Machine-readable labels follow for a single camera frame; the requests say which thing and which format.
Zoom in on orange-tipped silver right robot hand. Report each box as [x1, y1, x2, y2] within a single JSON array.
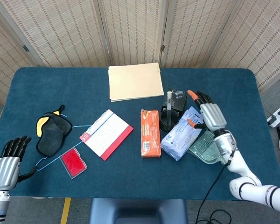
[[187, 90, 228, 133]]

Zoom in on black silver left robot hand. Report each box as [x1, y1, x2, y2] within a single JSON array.
[[0, 135, 38, 190]]

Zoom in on clear plastic tube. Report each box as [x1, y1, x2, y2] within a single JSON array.
[[166, 91, 173, 126]]

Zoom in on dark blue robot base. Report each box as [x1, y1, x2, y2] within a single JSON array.
[[88, 198, 189, 224]]

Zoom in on clear green plastic dustpan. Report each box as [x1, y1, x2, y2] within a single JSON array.
[[188, 129, 227, 165]]

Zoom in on black printed product box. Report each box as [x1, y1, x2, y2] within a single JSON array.
[[161, 88, 188, 113]]

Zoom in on blue white plastic package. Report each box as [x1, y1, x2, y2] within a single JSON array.
[[160, 106, 207, 161]]

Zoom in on black cylindrical cup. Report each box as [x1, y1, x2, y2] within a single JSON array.
[[160, 108, 180, 132]]

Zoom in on grey yellow cloth mitt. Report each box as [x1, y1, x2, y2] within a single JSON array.
[[35, 104, 73, 156]]

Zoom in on white power strip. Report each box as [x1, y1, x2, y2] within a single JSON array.
[[266, 106, 280, 128]]

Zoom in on orange cardboard box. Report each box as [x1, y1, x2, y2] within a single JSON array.
[[140, 109, 162, 159]]

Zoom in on red clear plastic case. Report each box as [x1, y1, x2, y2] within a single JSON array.
[[59, 147, 88, 180]]

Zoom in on woven bamboo screen panel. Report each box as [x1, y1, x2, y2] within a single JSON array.
[[0, 4, 42, 105], [206, 0, 280, 91], [97, 0, 171, 67], [0, 0, 112, 68], [161, 0, 242, 69]]

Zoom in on beige manila folder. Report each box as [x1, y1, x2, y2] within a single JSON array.
[[108, 62, 165, 103]]

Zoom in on blue felt table cover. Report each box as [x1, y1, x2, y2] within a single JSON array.
[[0, 67, 280, 202]]

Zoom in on spiral notebook with red edge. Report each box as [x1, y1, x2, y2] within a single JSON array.
[[79, 109, 134, 161]]

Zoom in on black cable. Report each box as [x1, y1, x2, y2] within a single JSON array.
[[195, 151, 237, 224]]

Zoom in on blue wire hanger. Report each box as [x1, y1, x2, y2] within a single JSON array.
[[35, 113, 91, 171]]

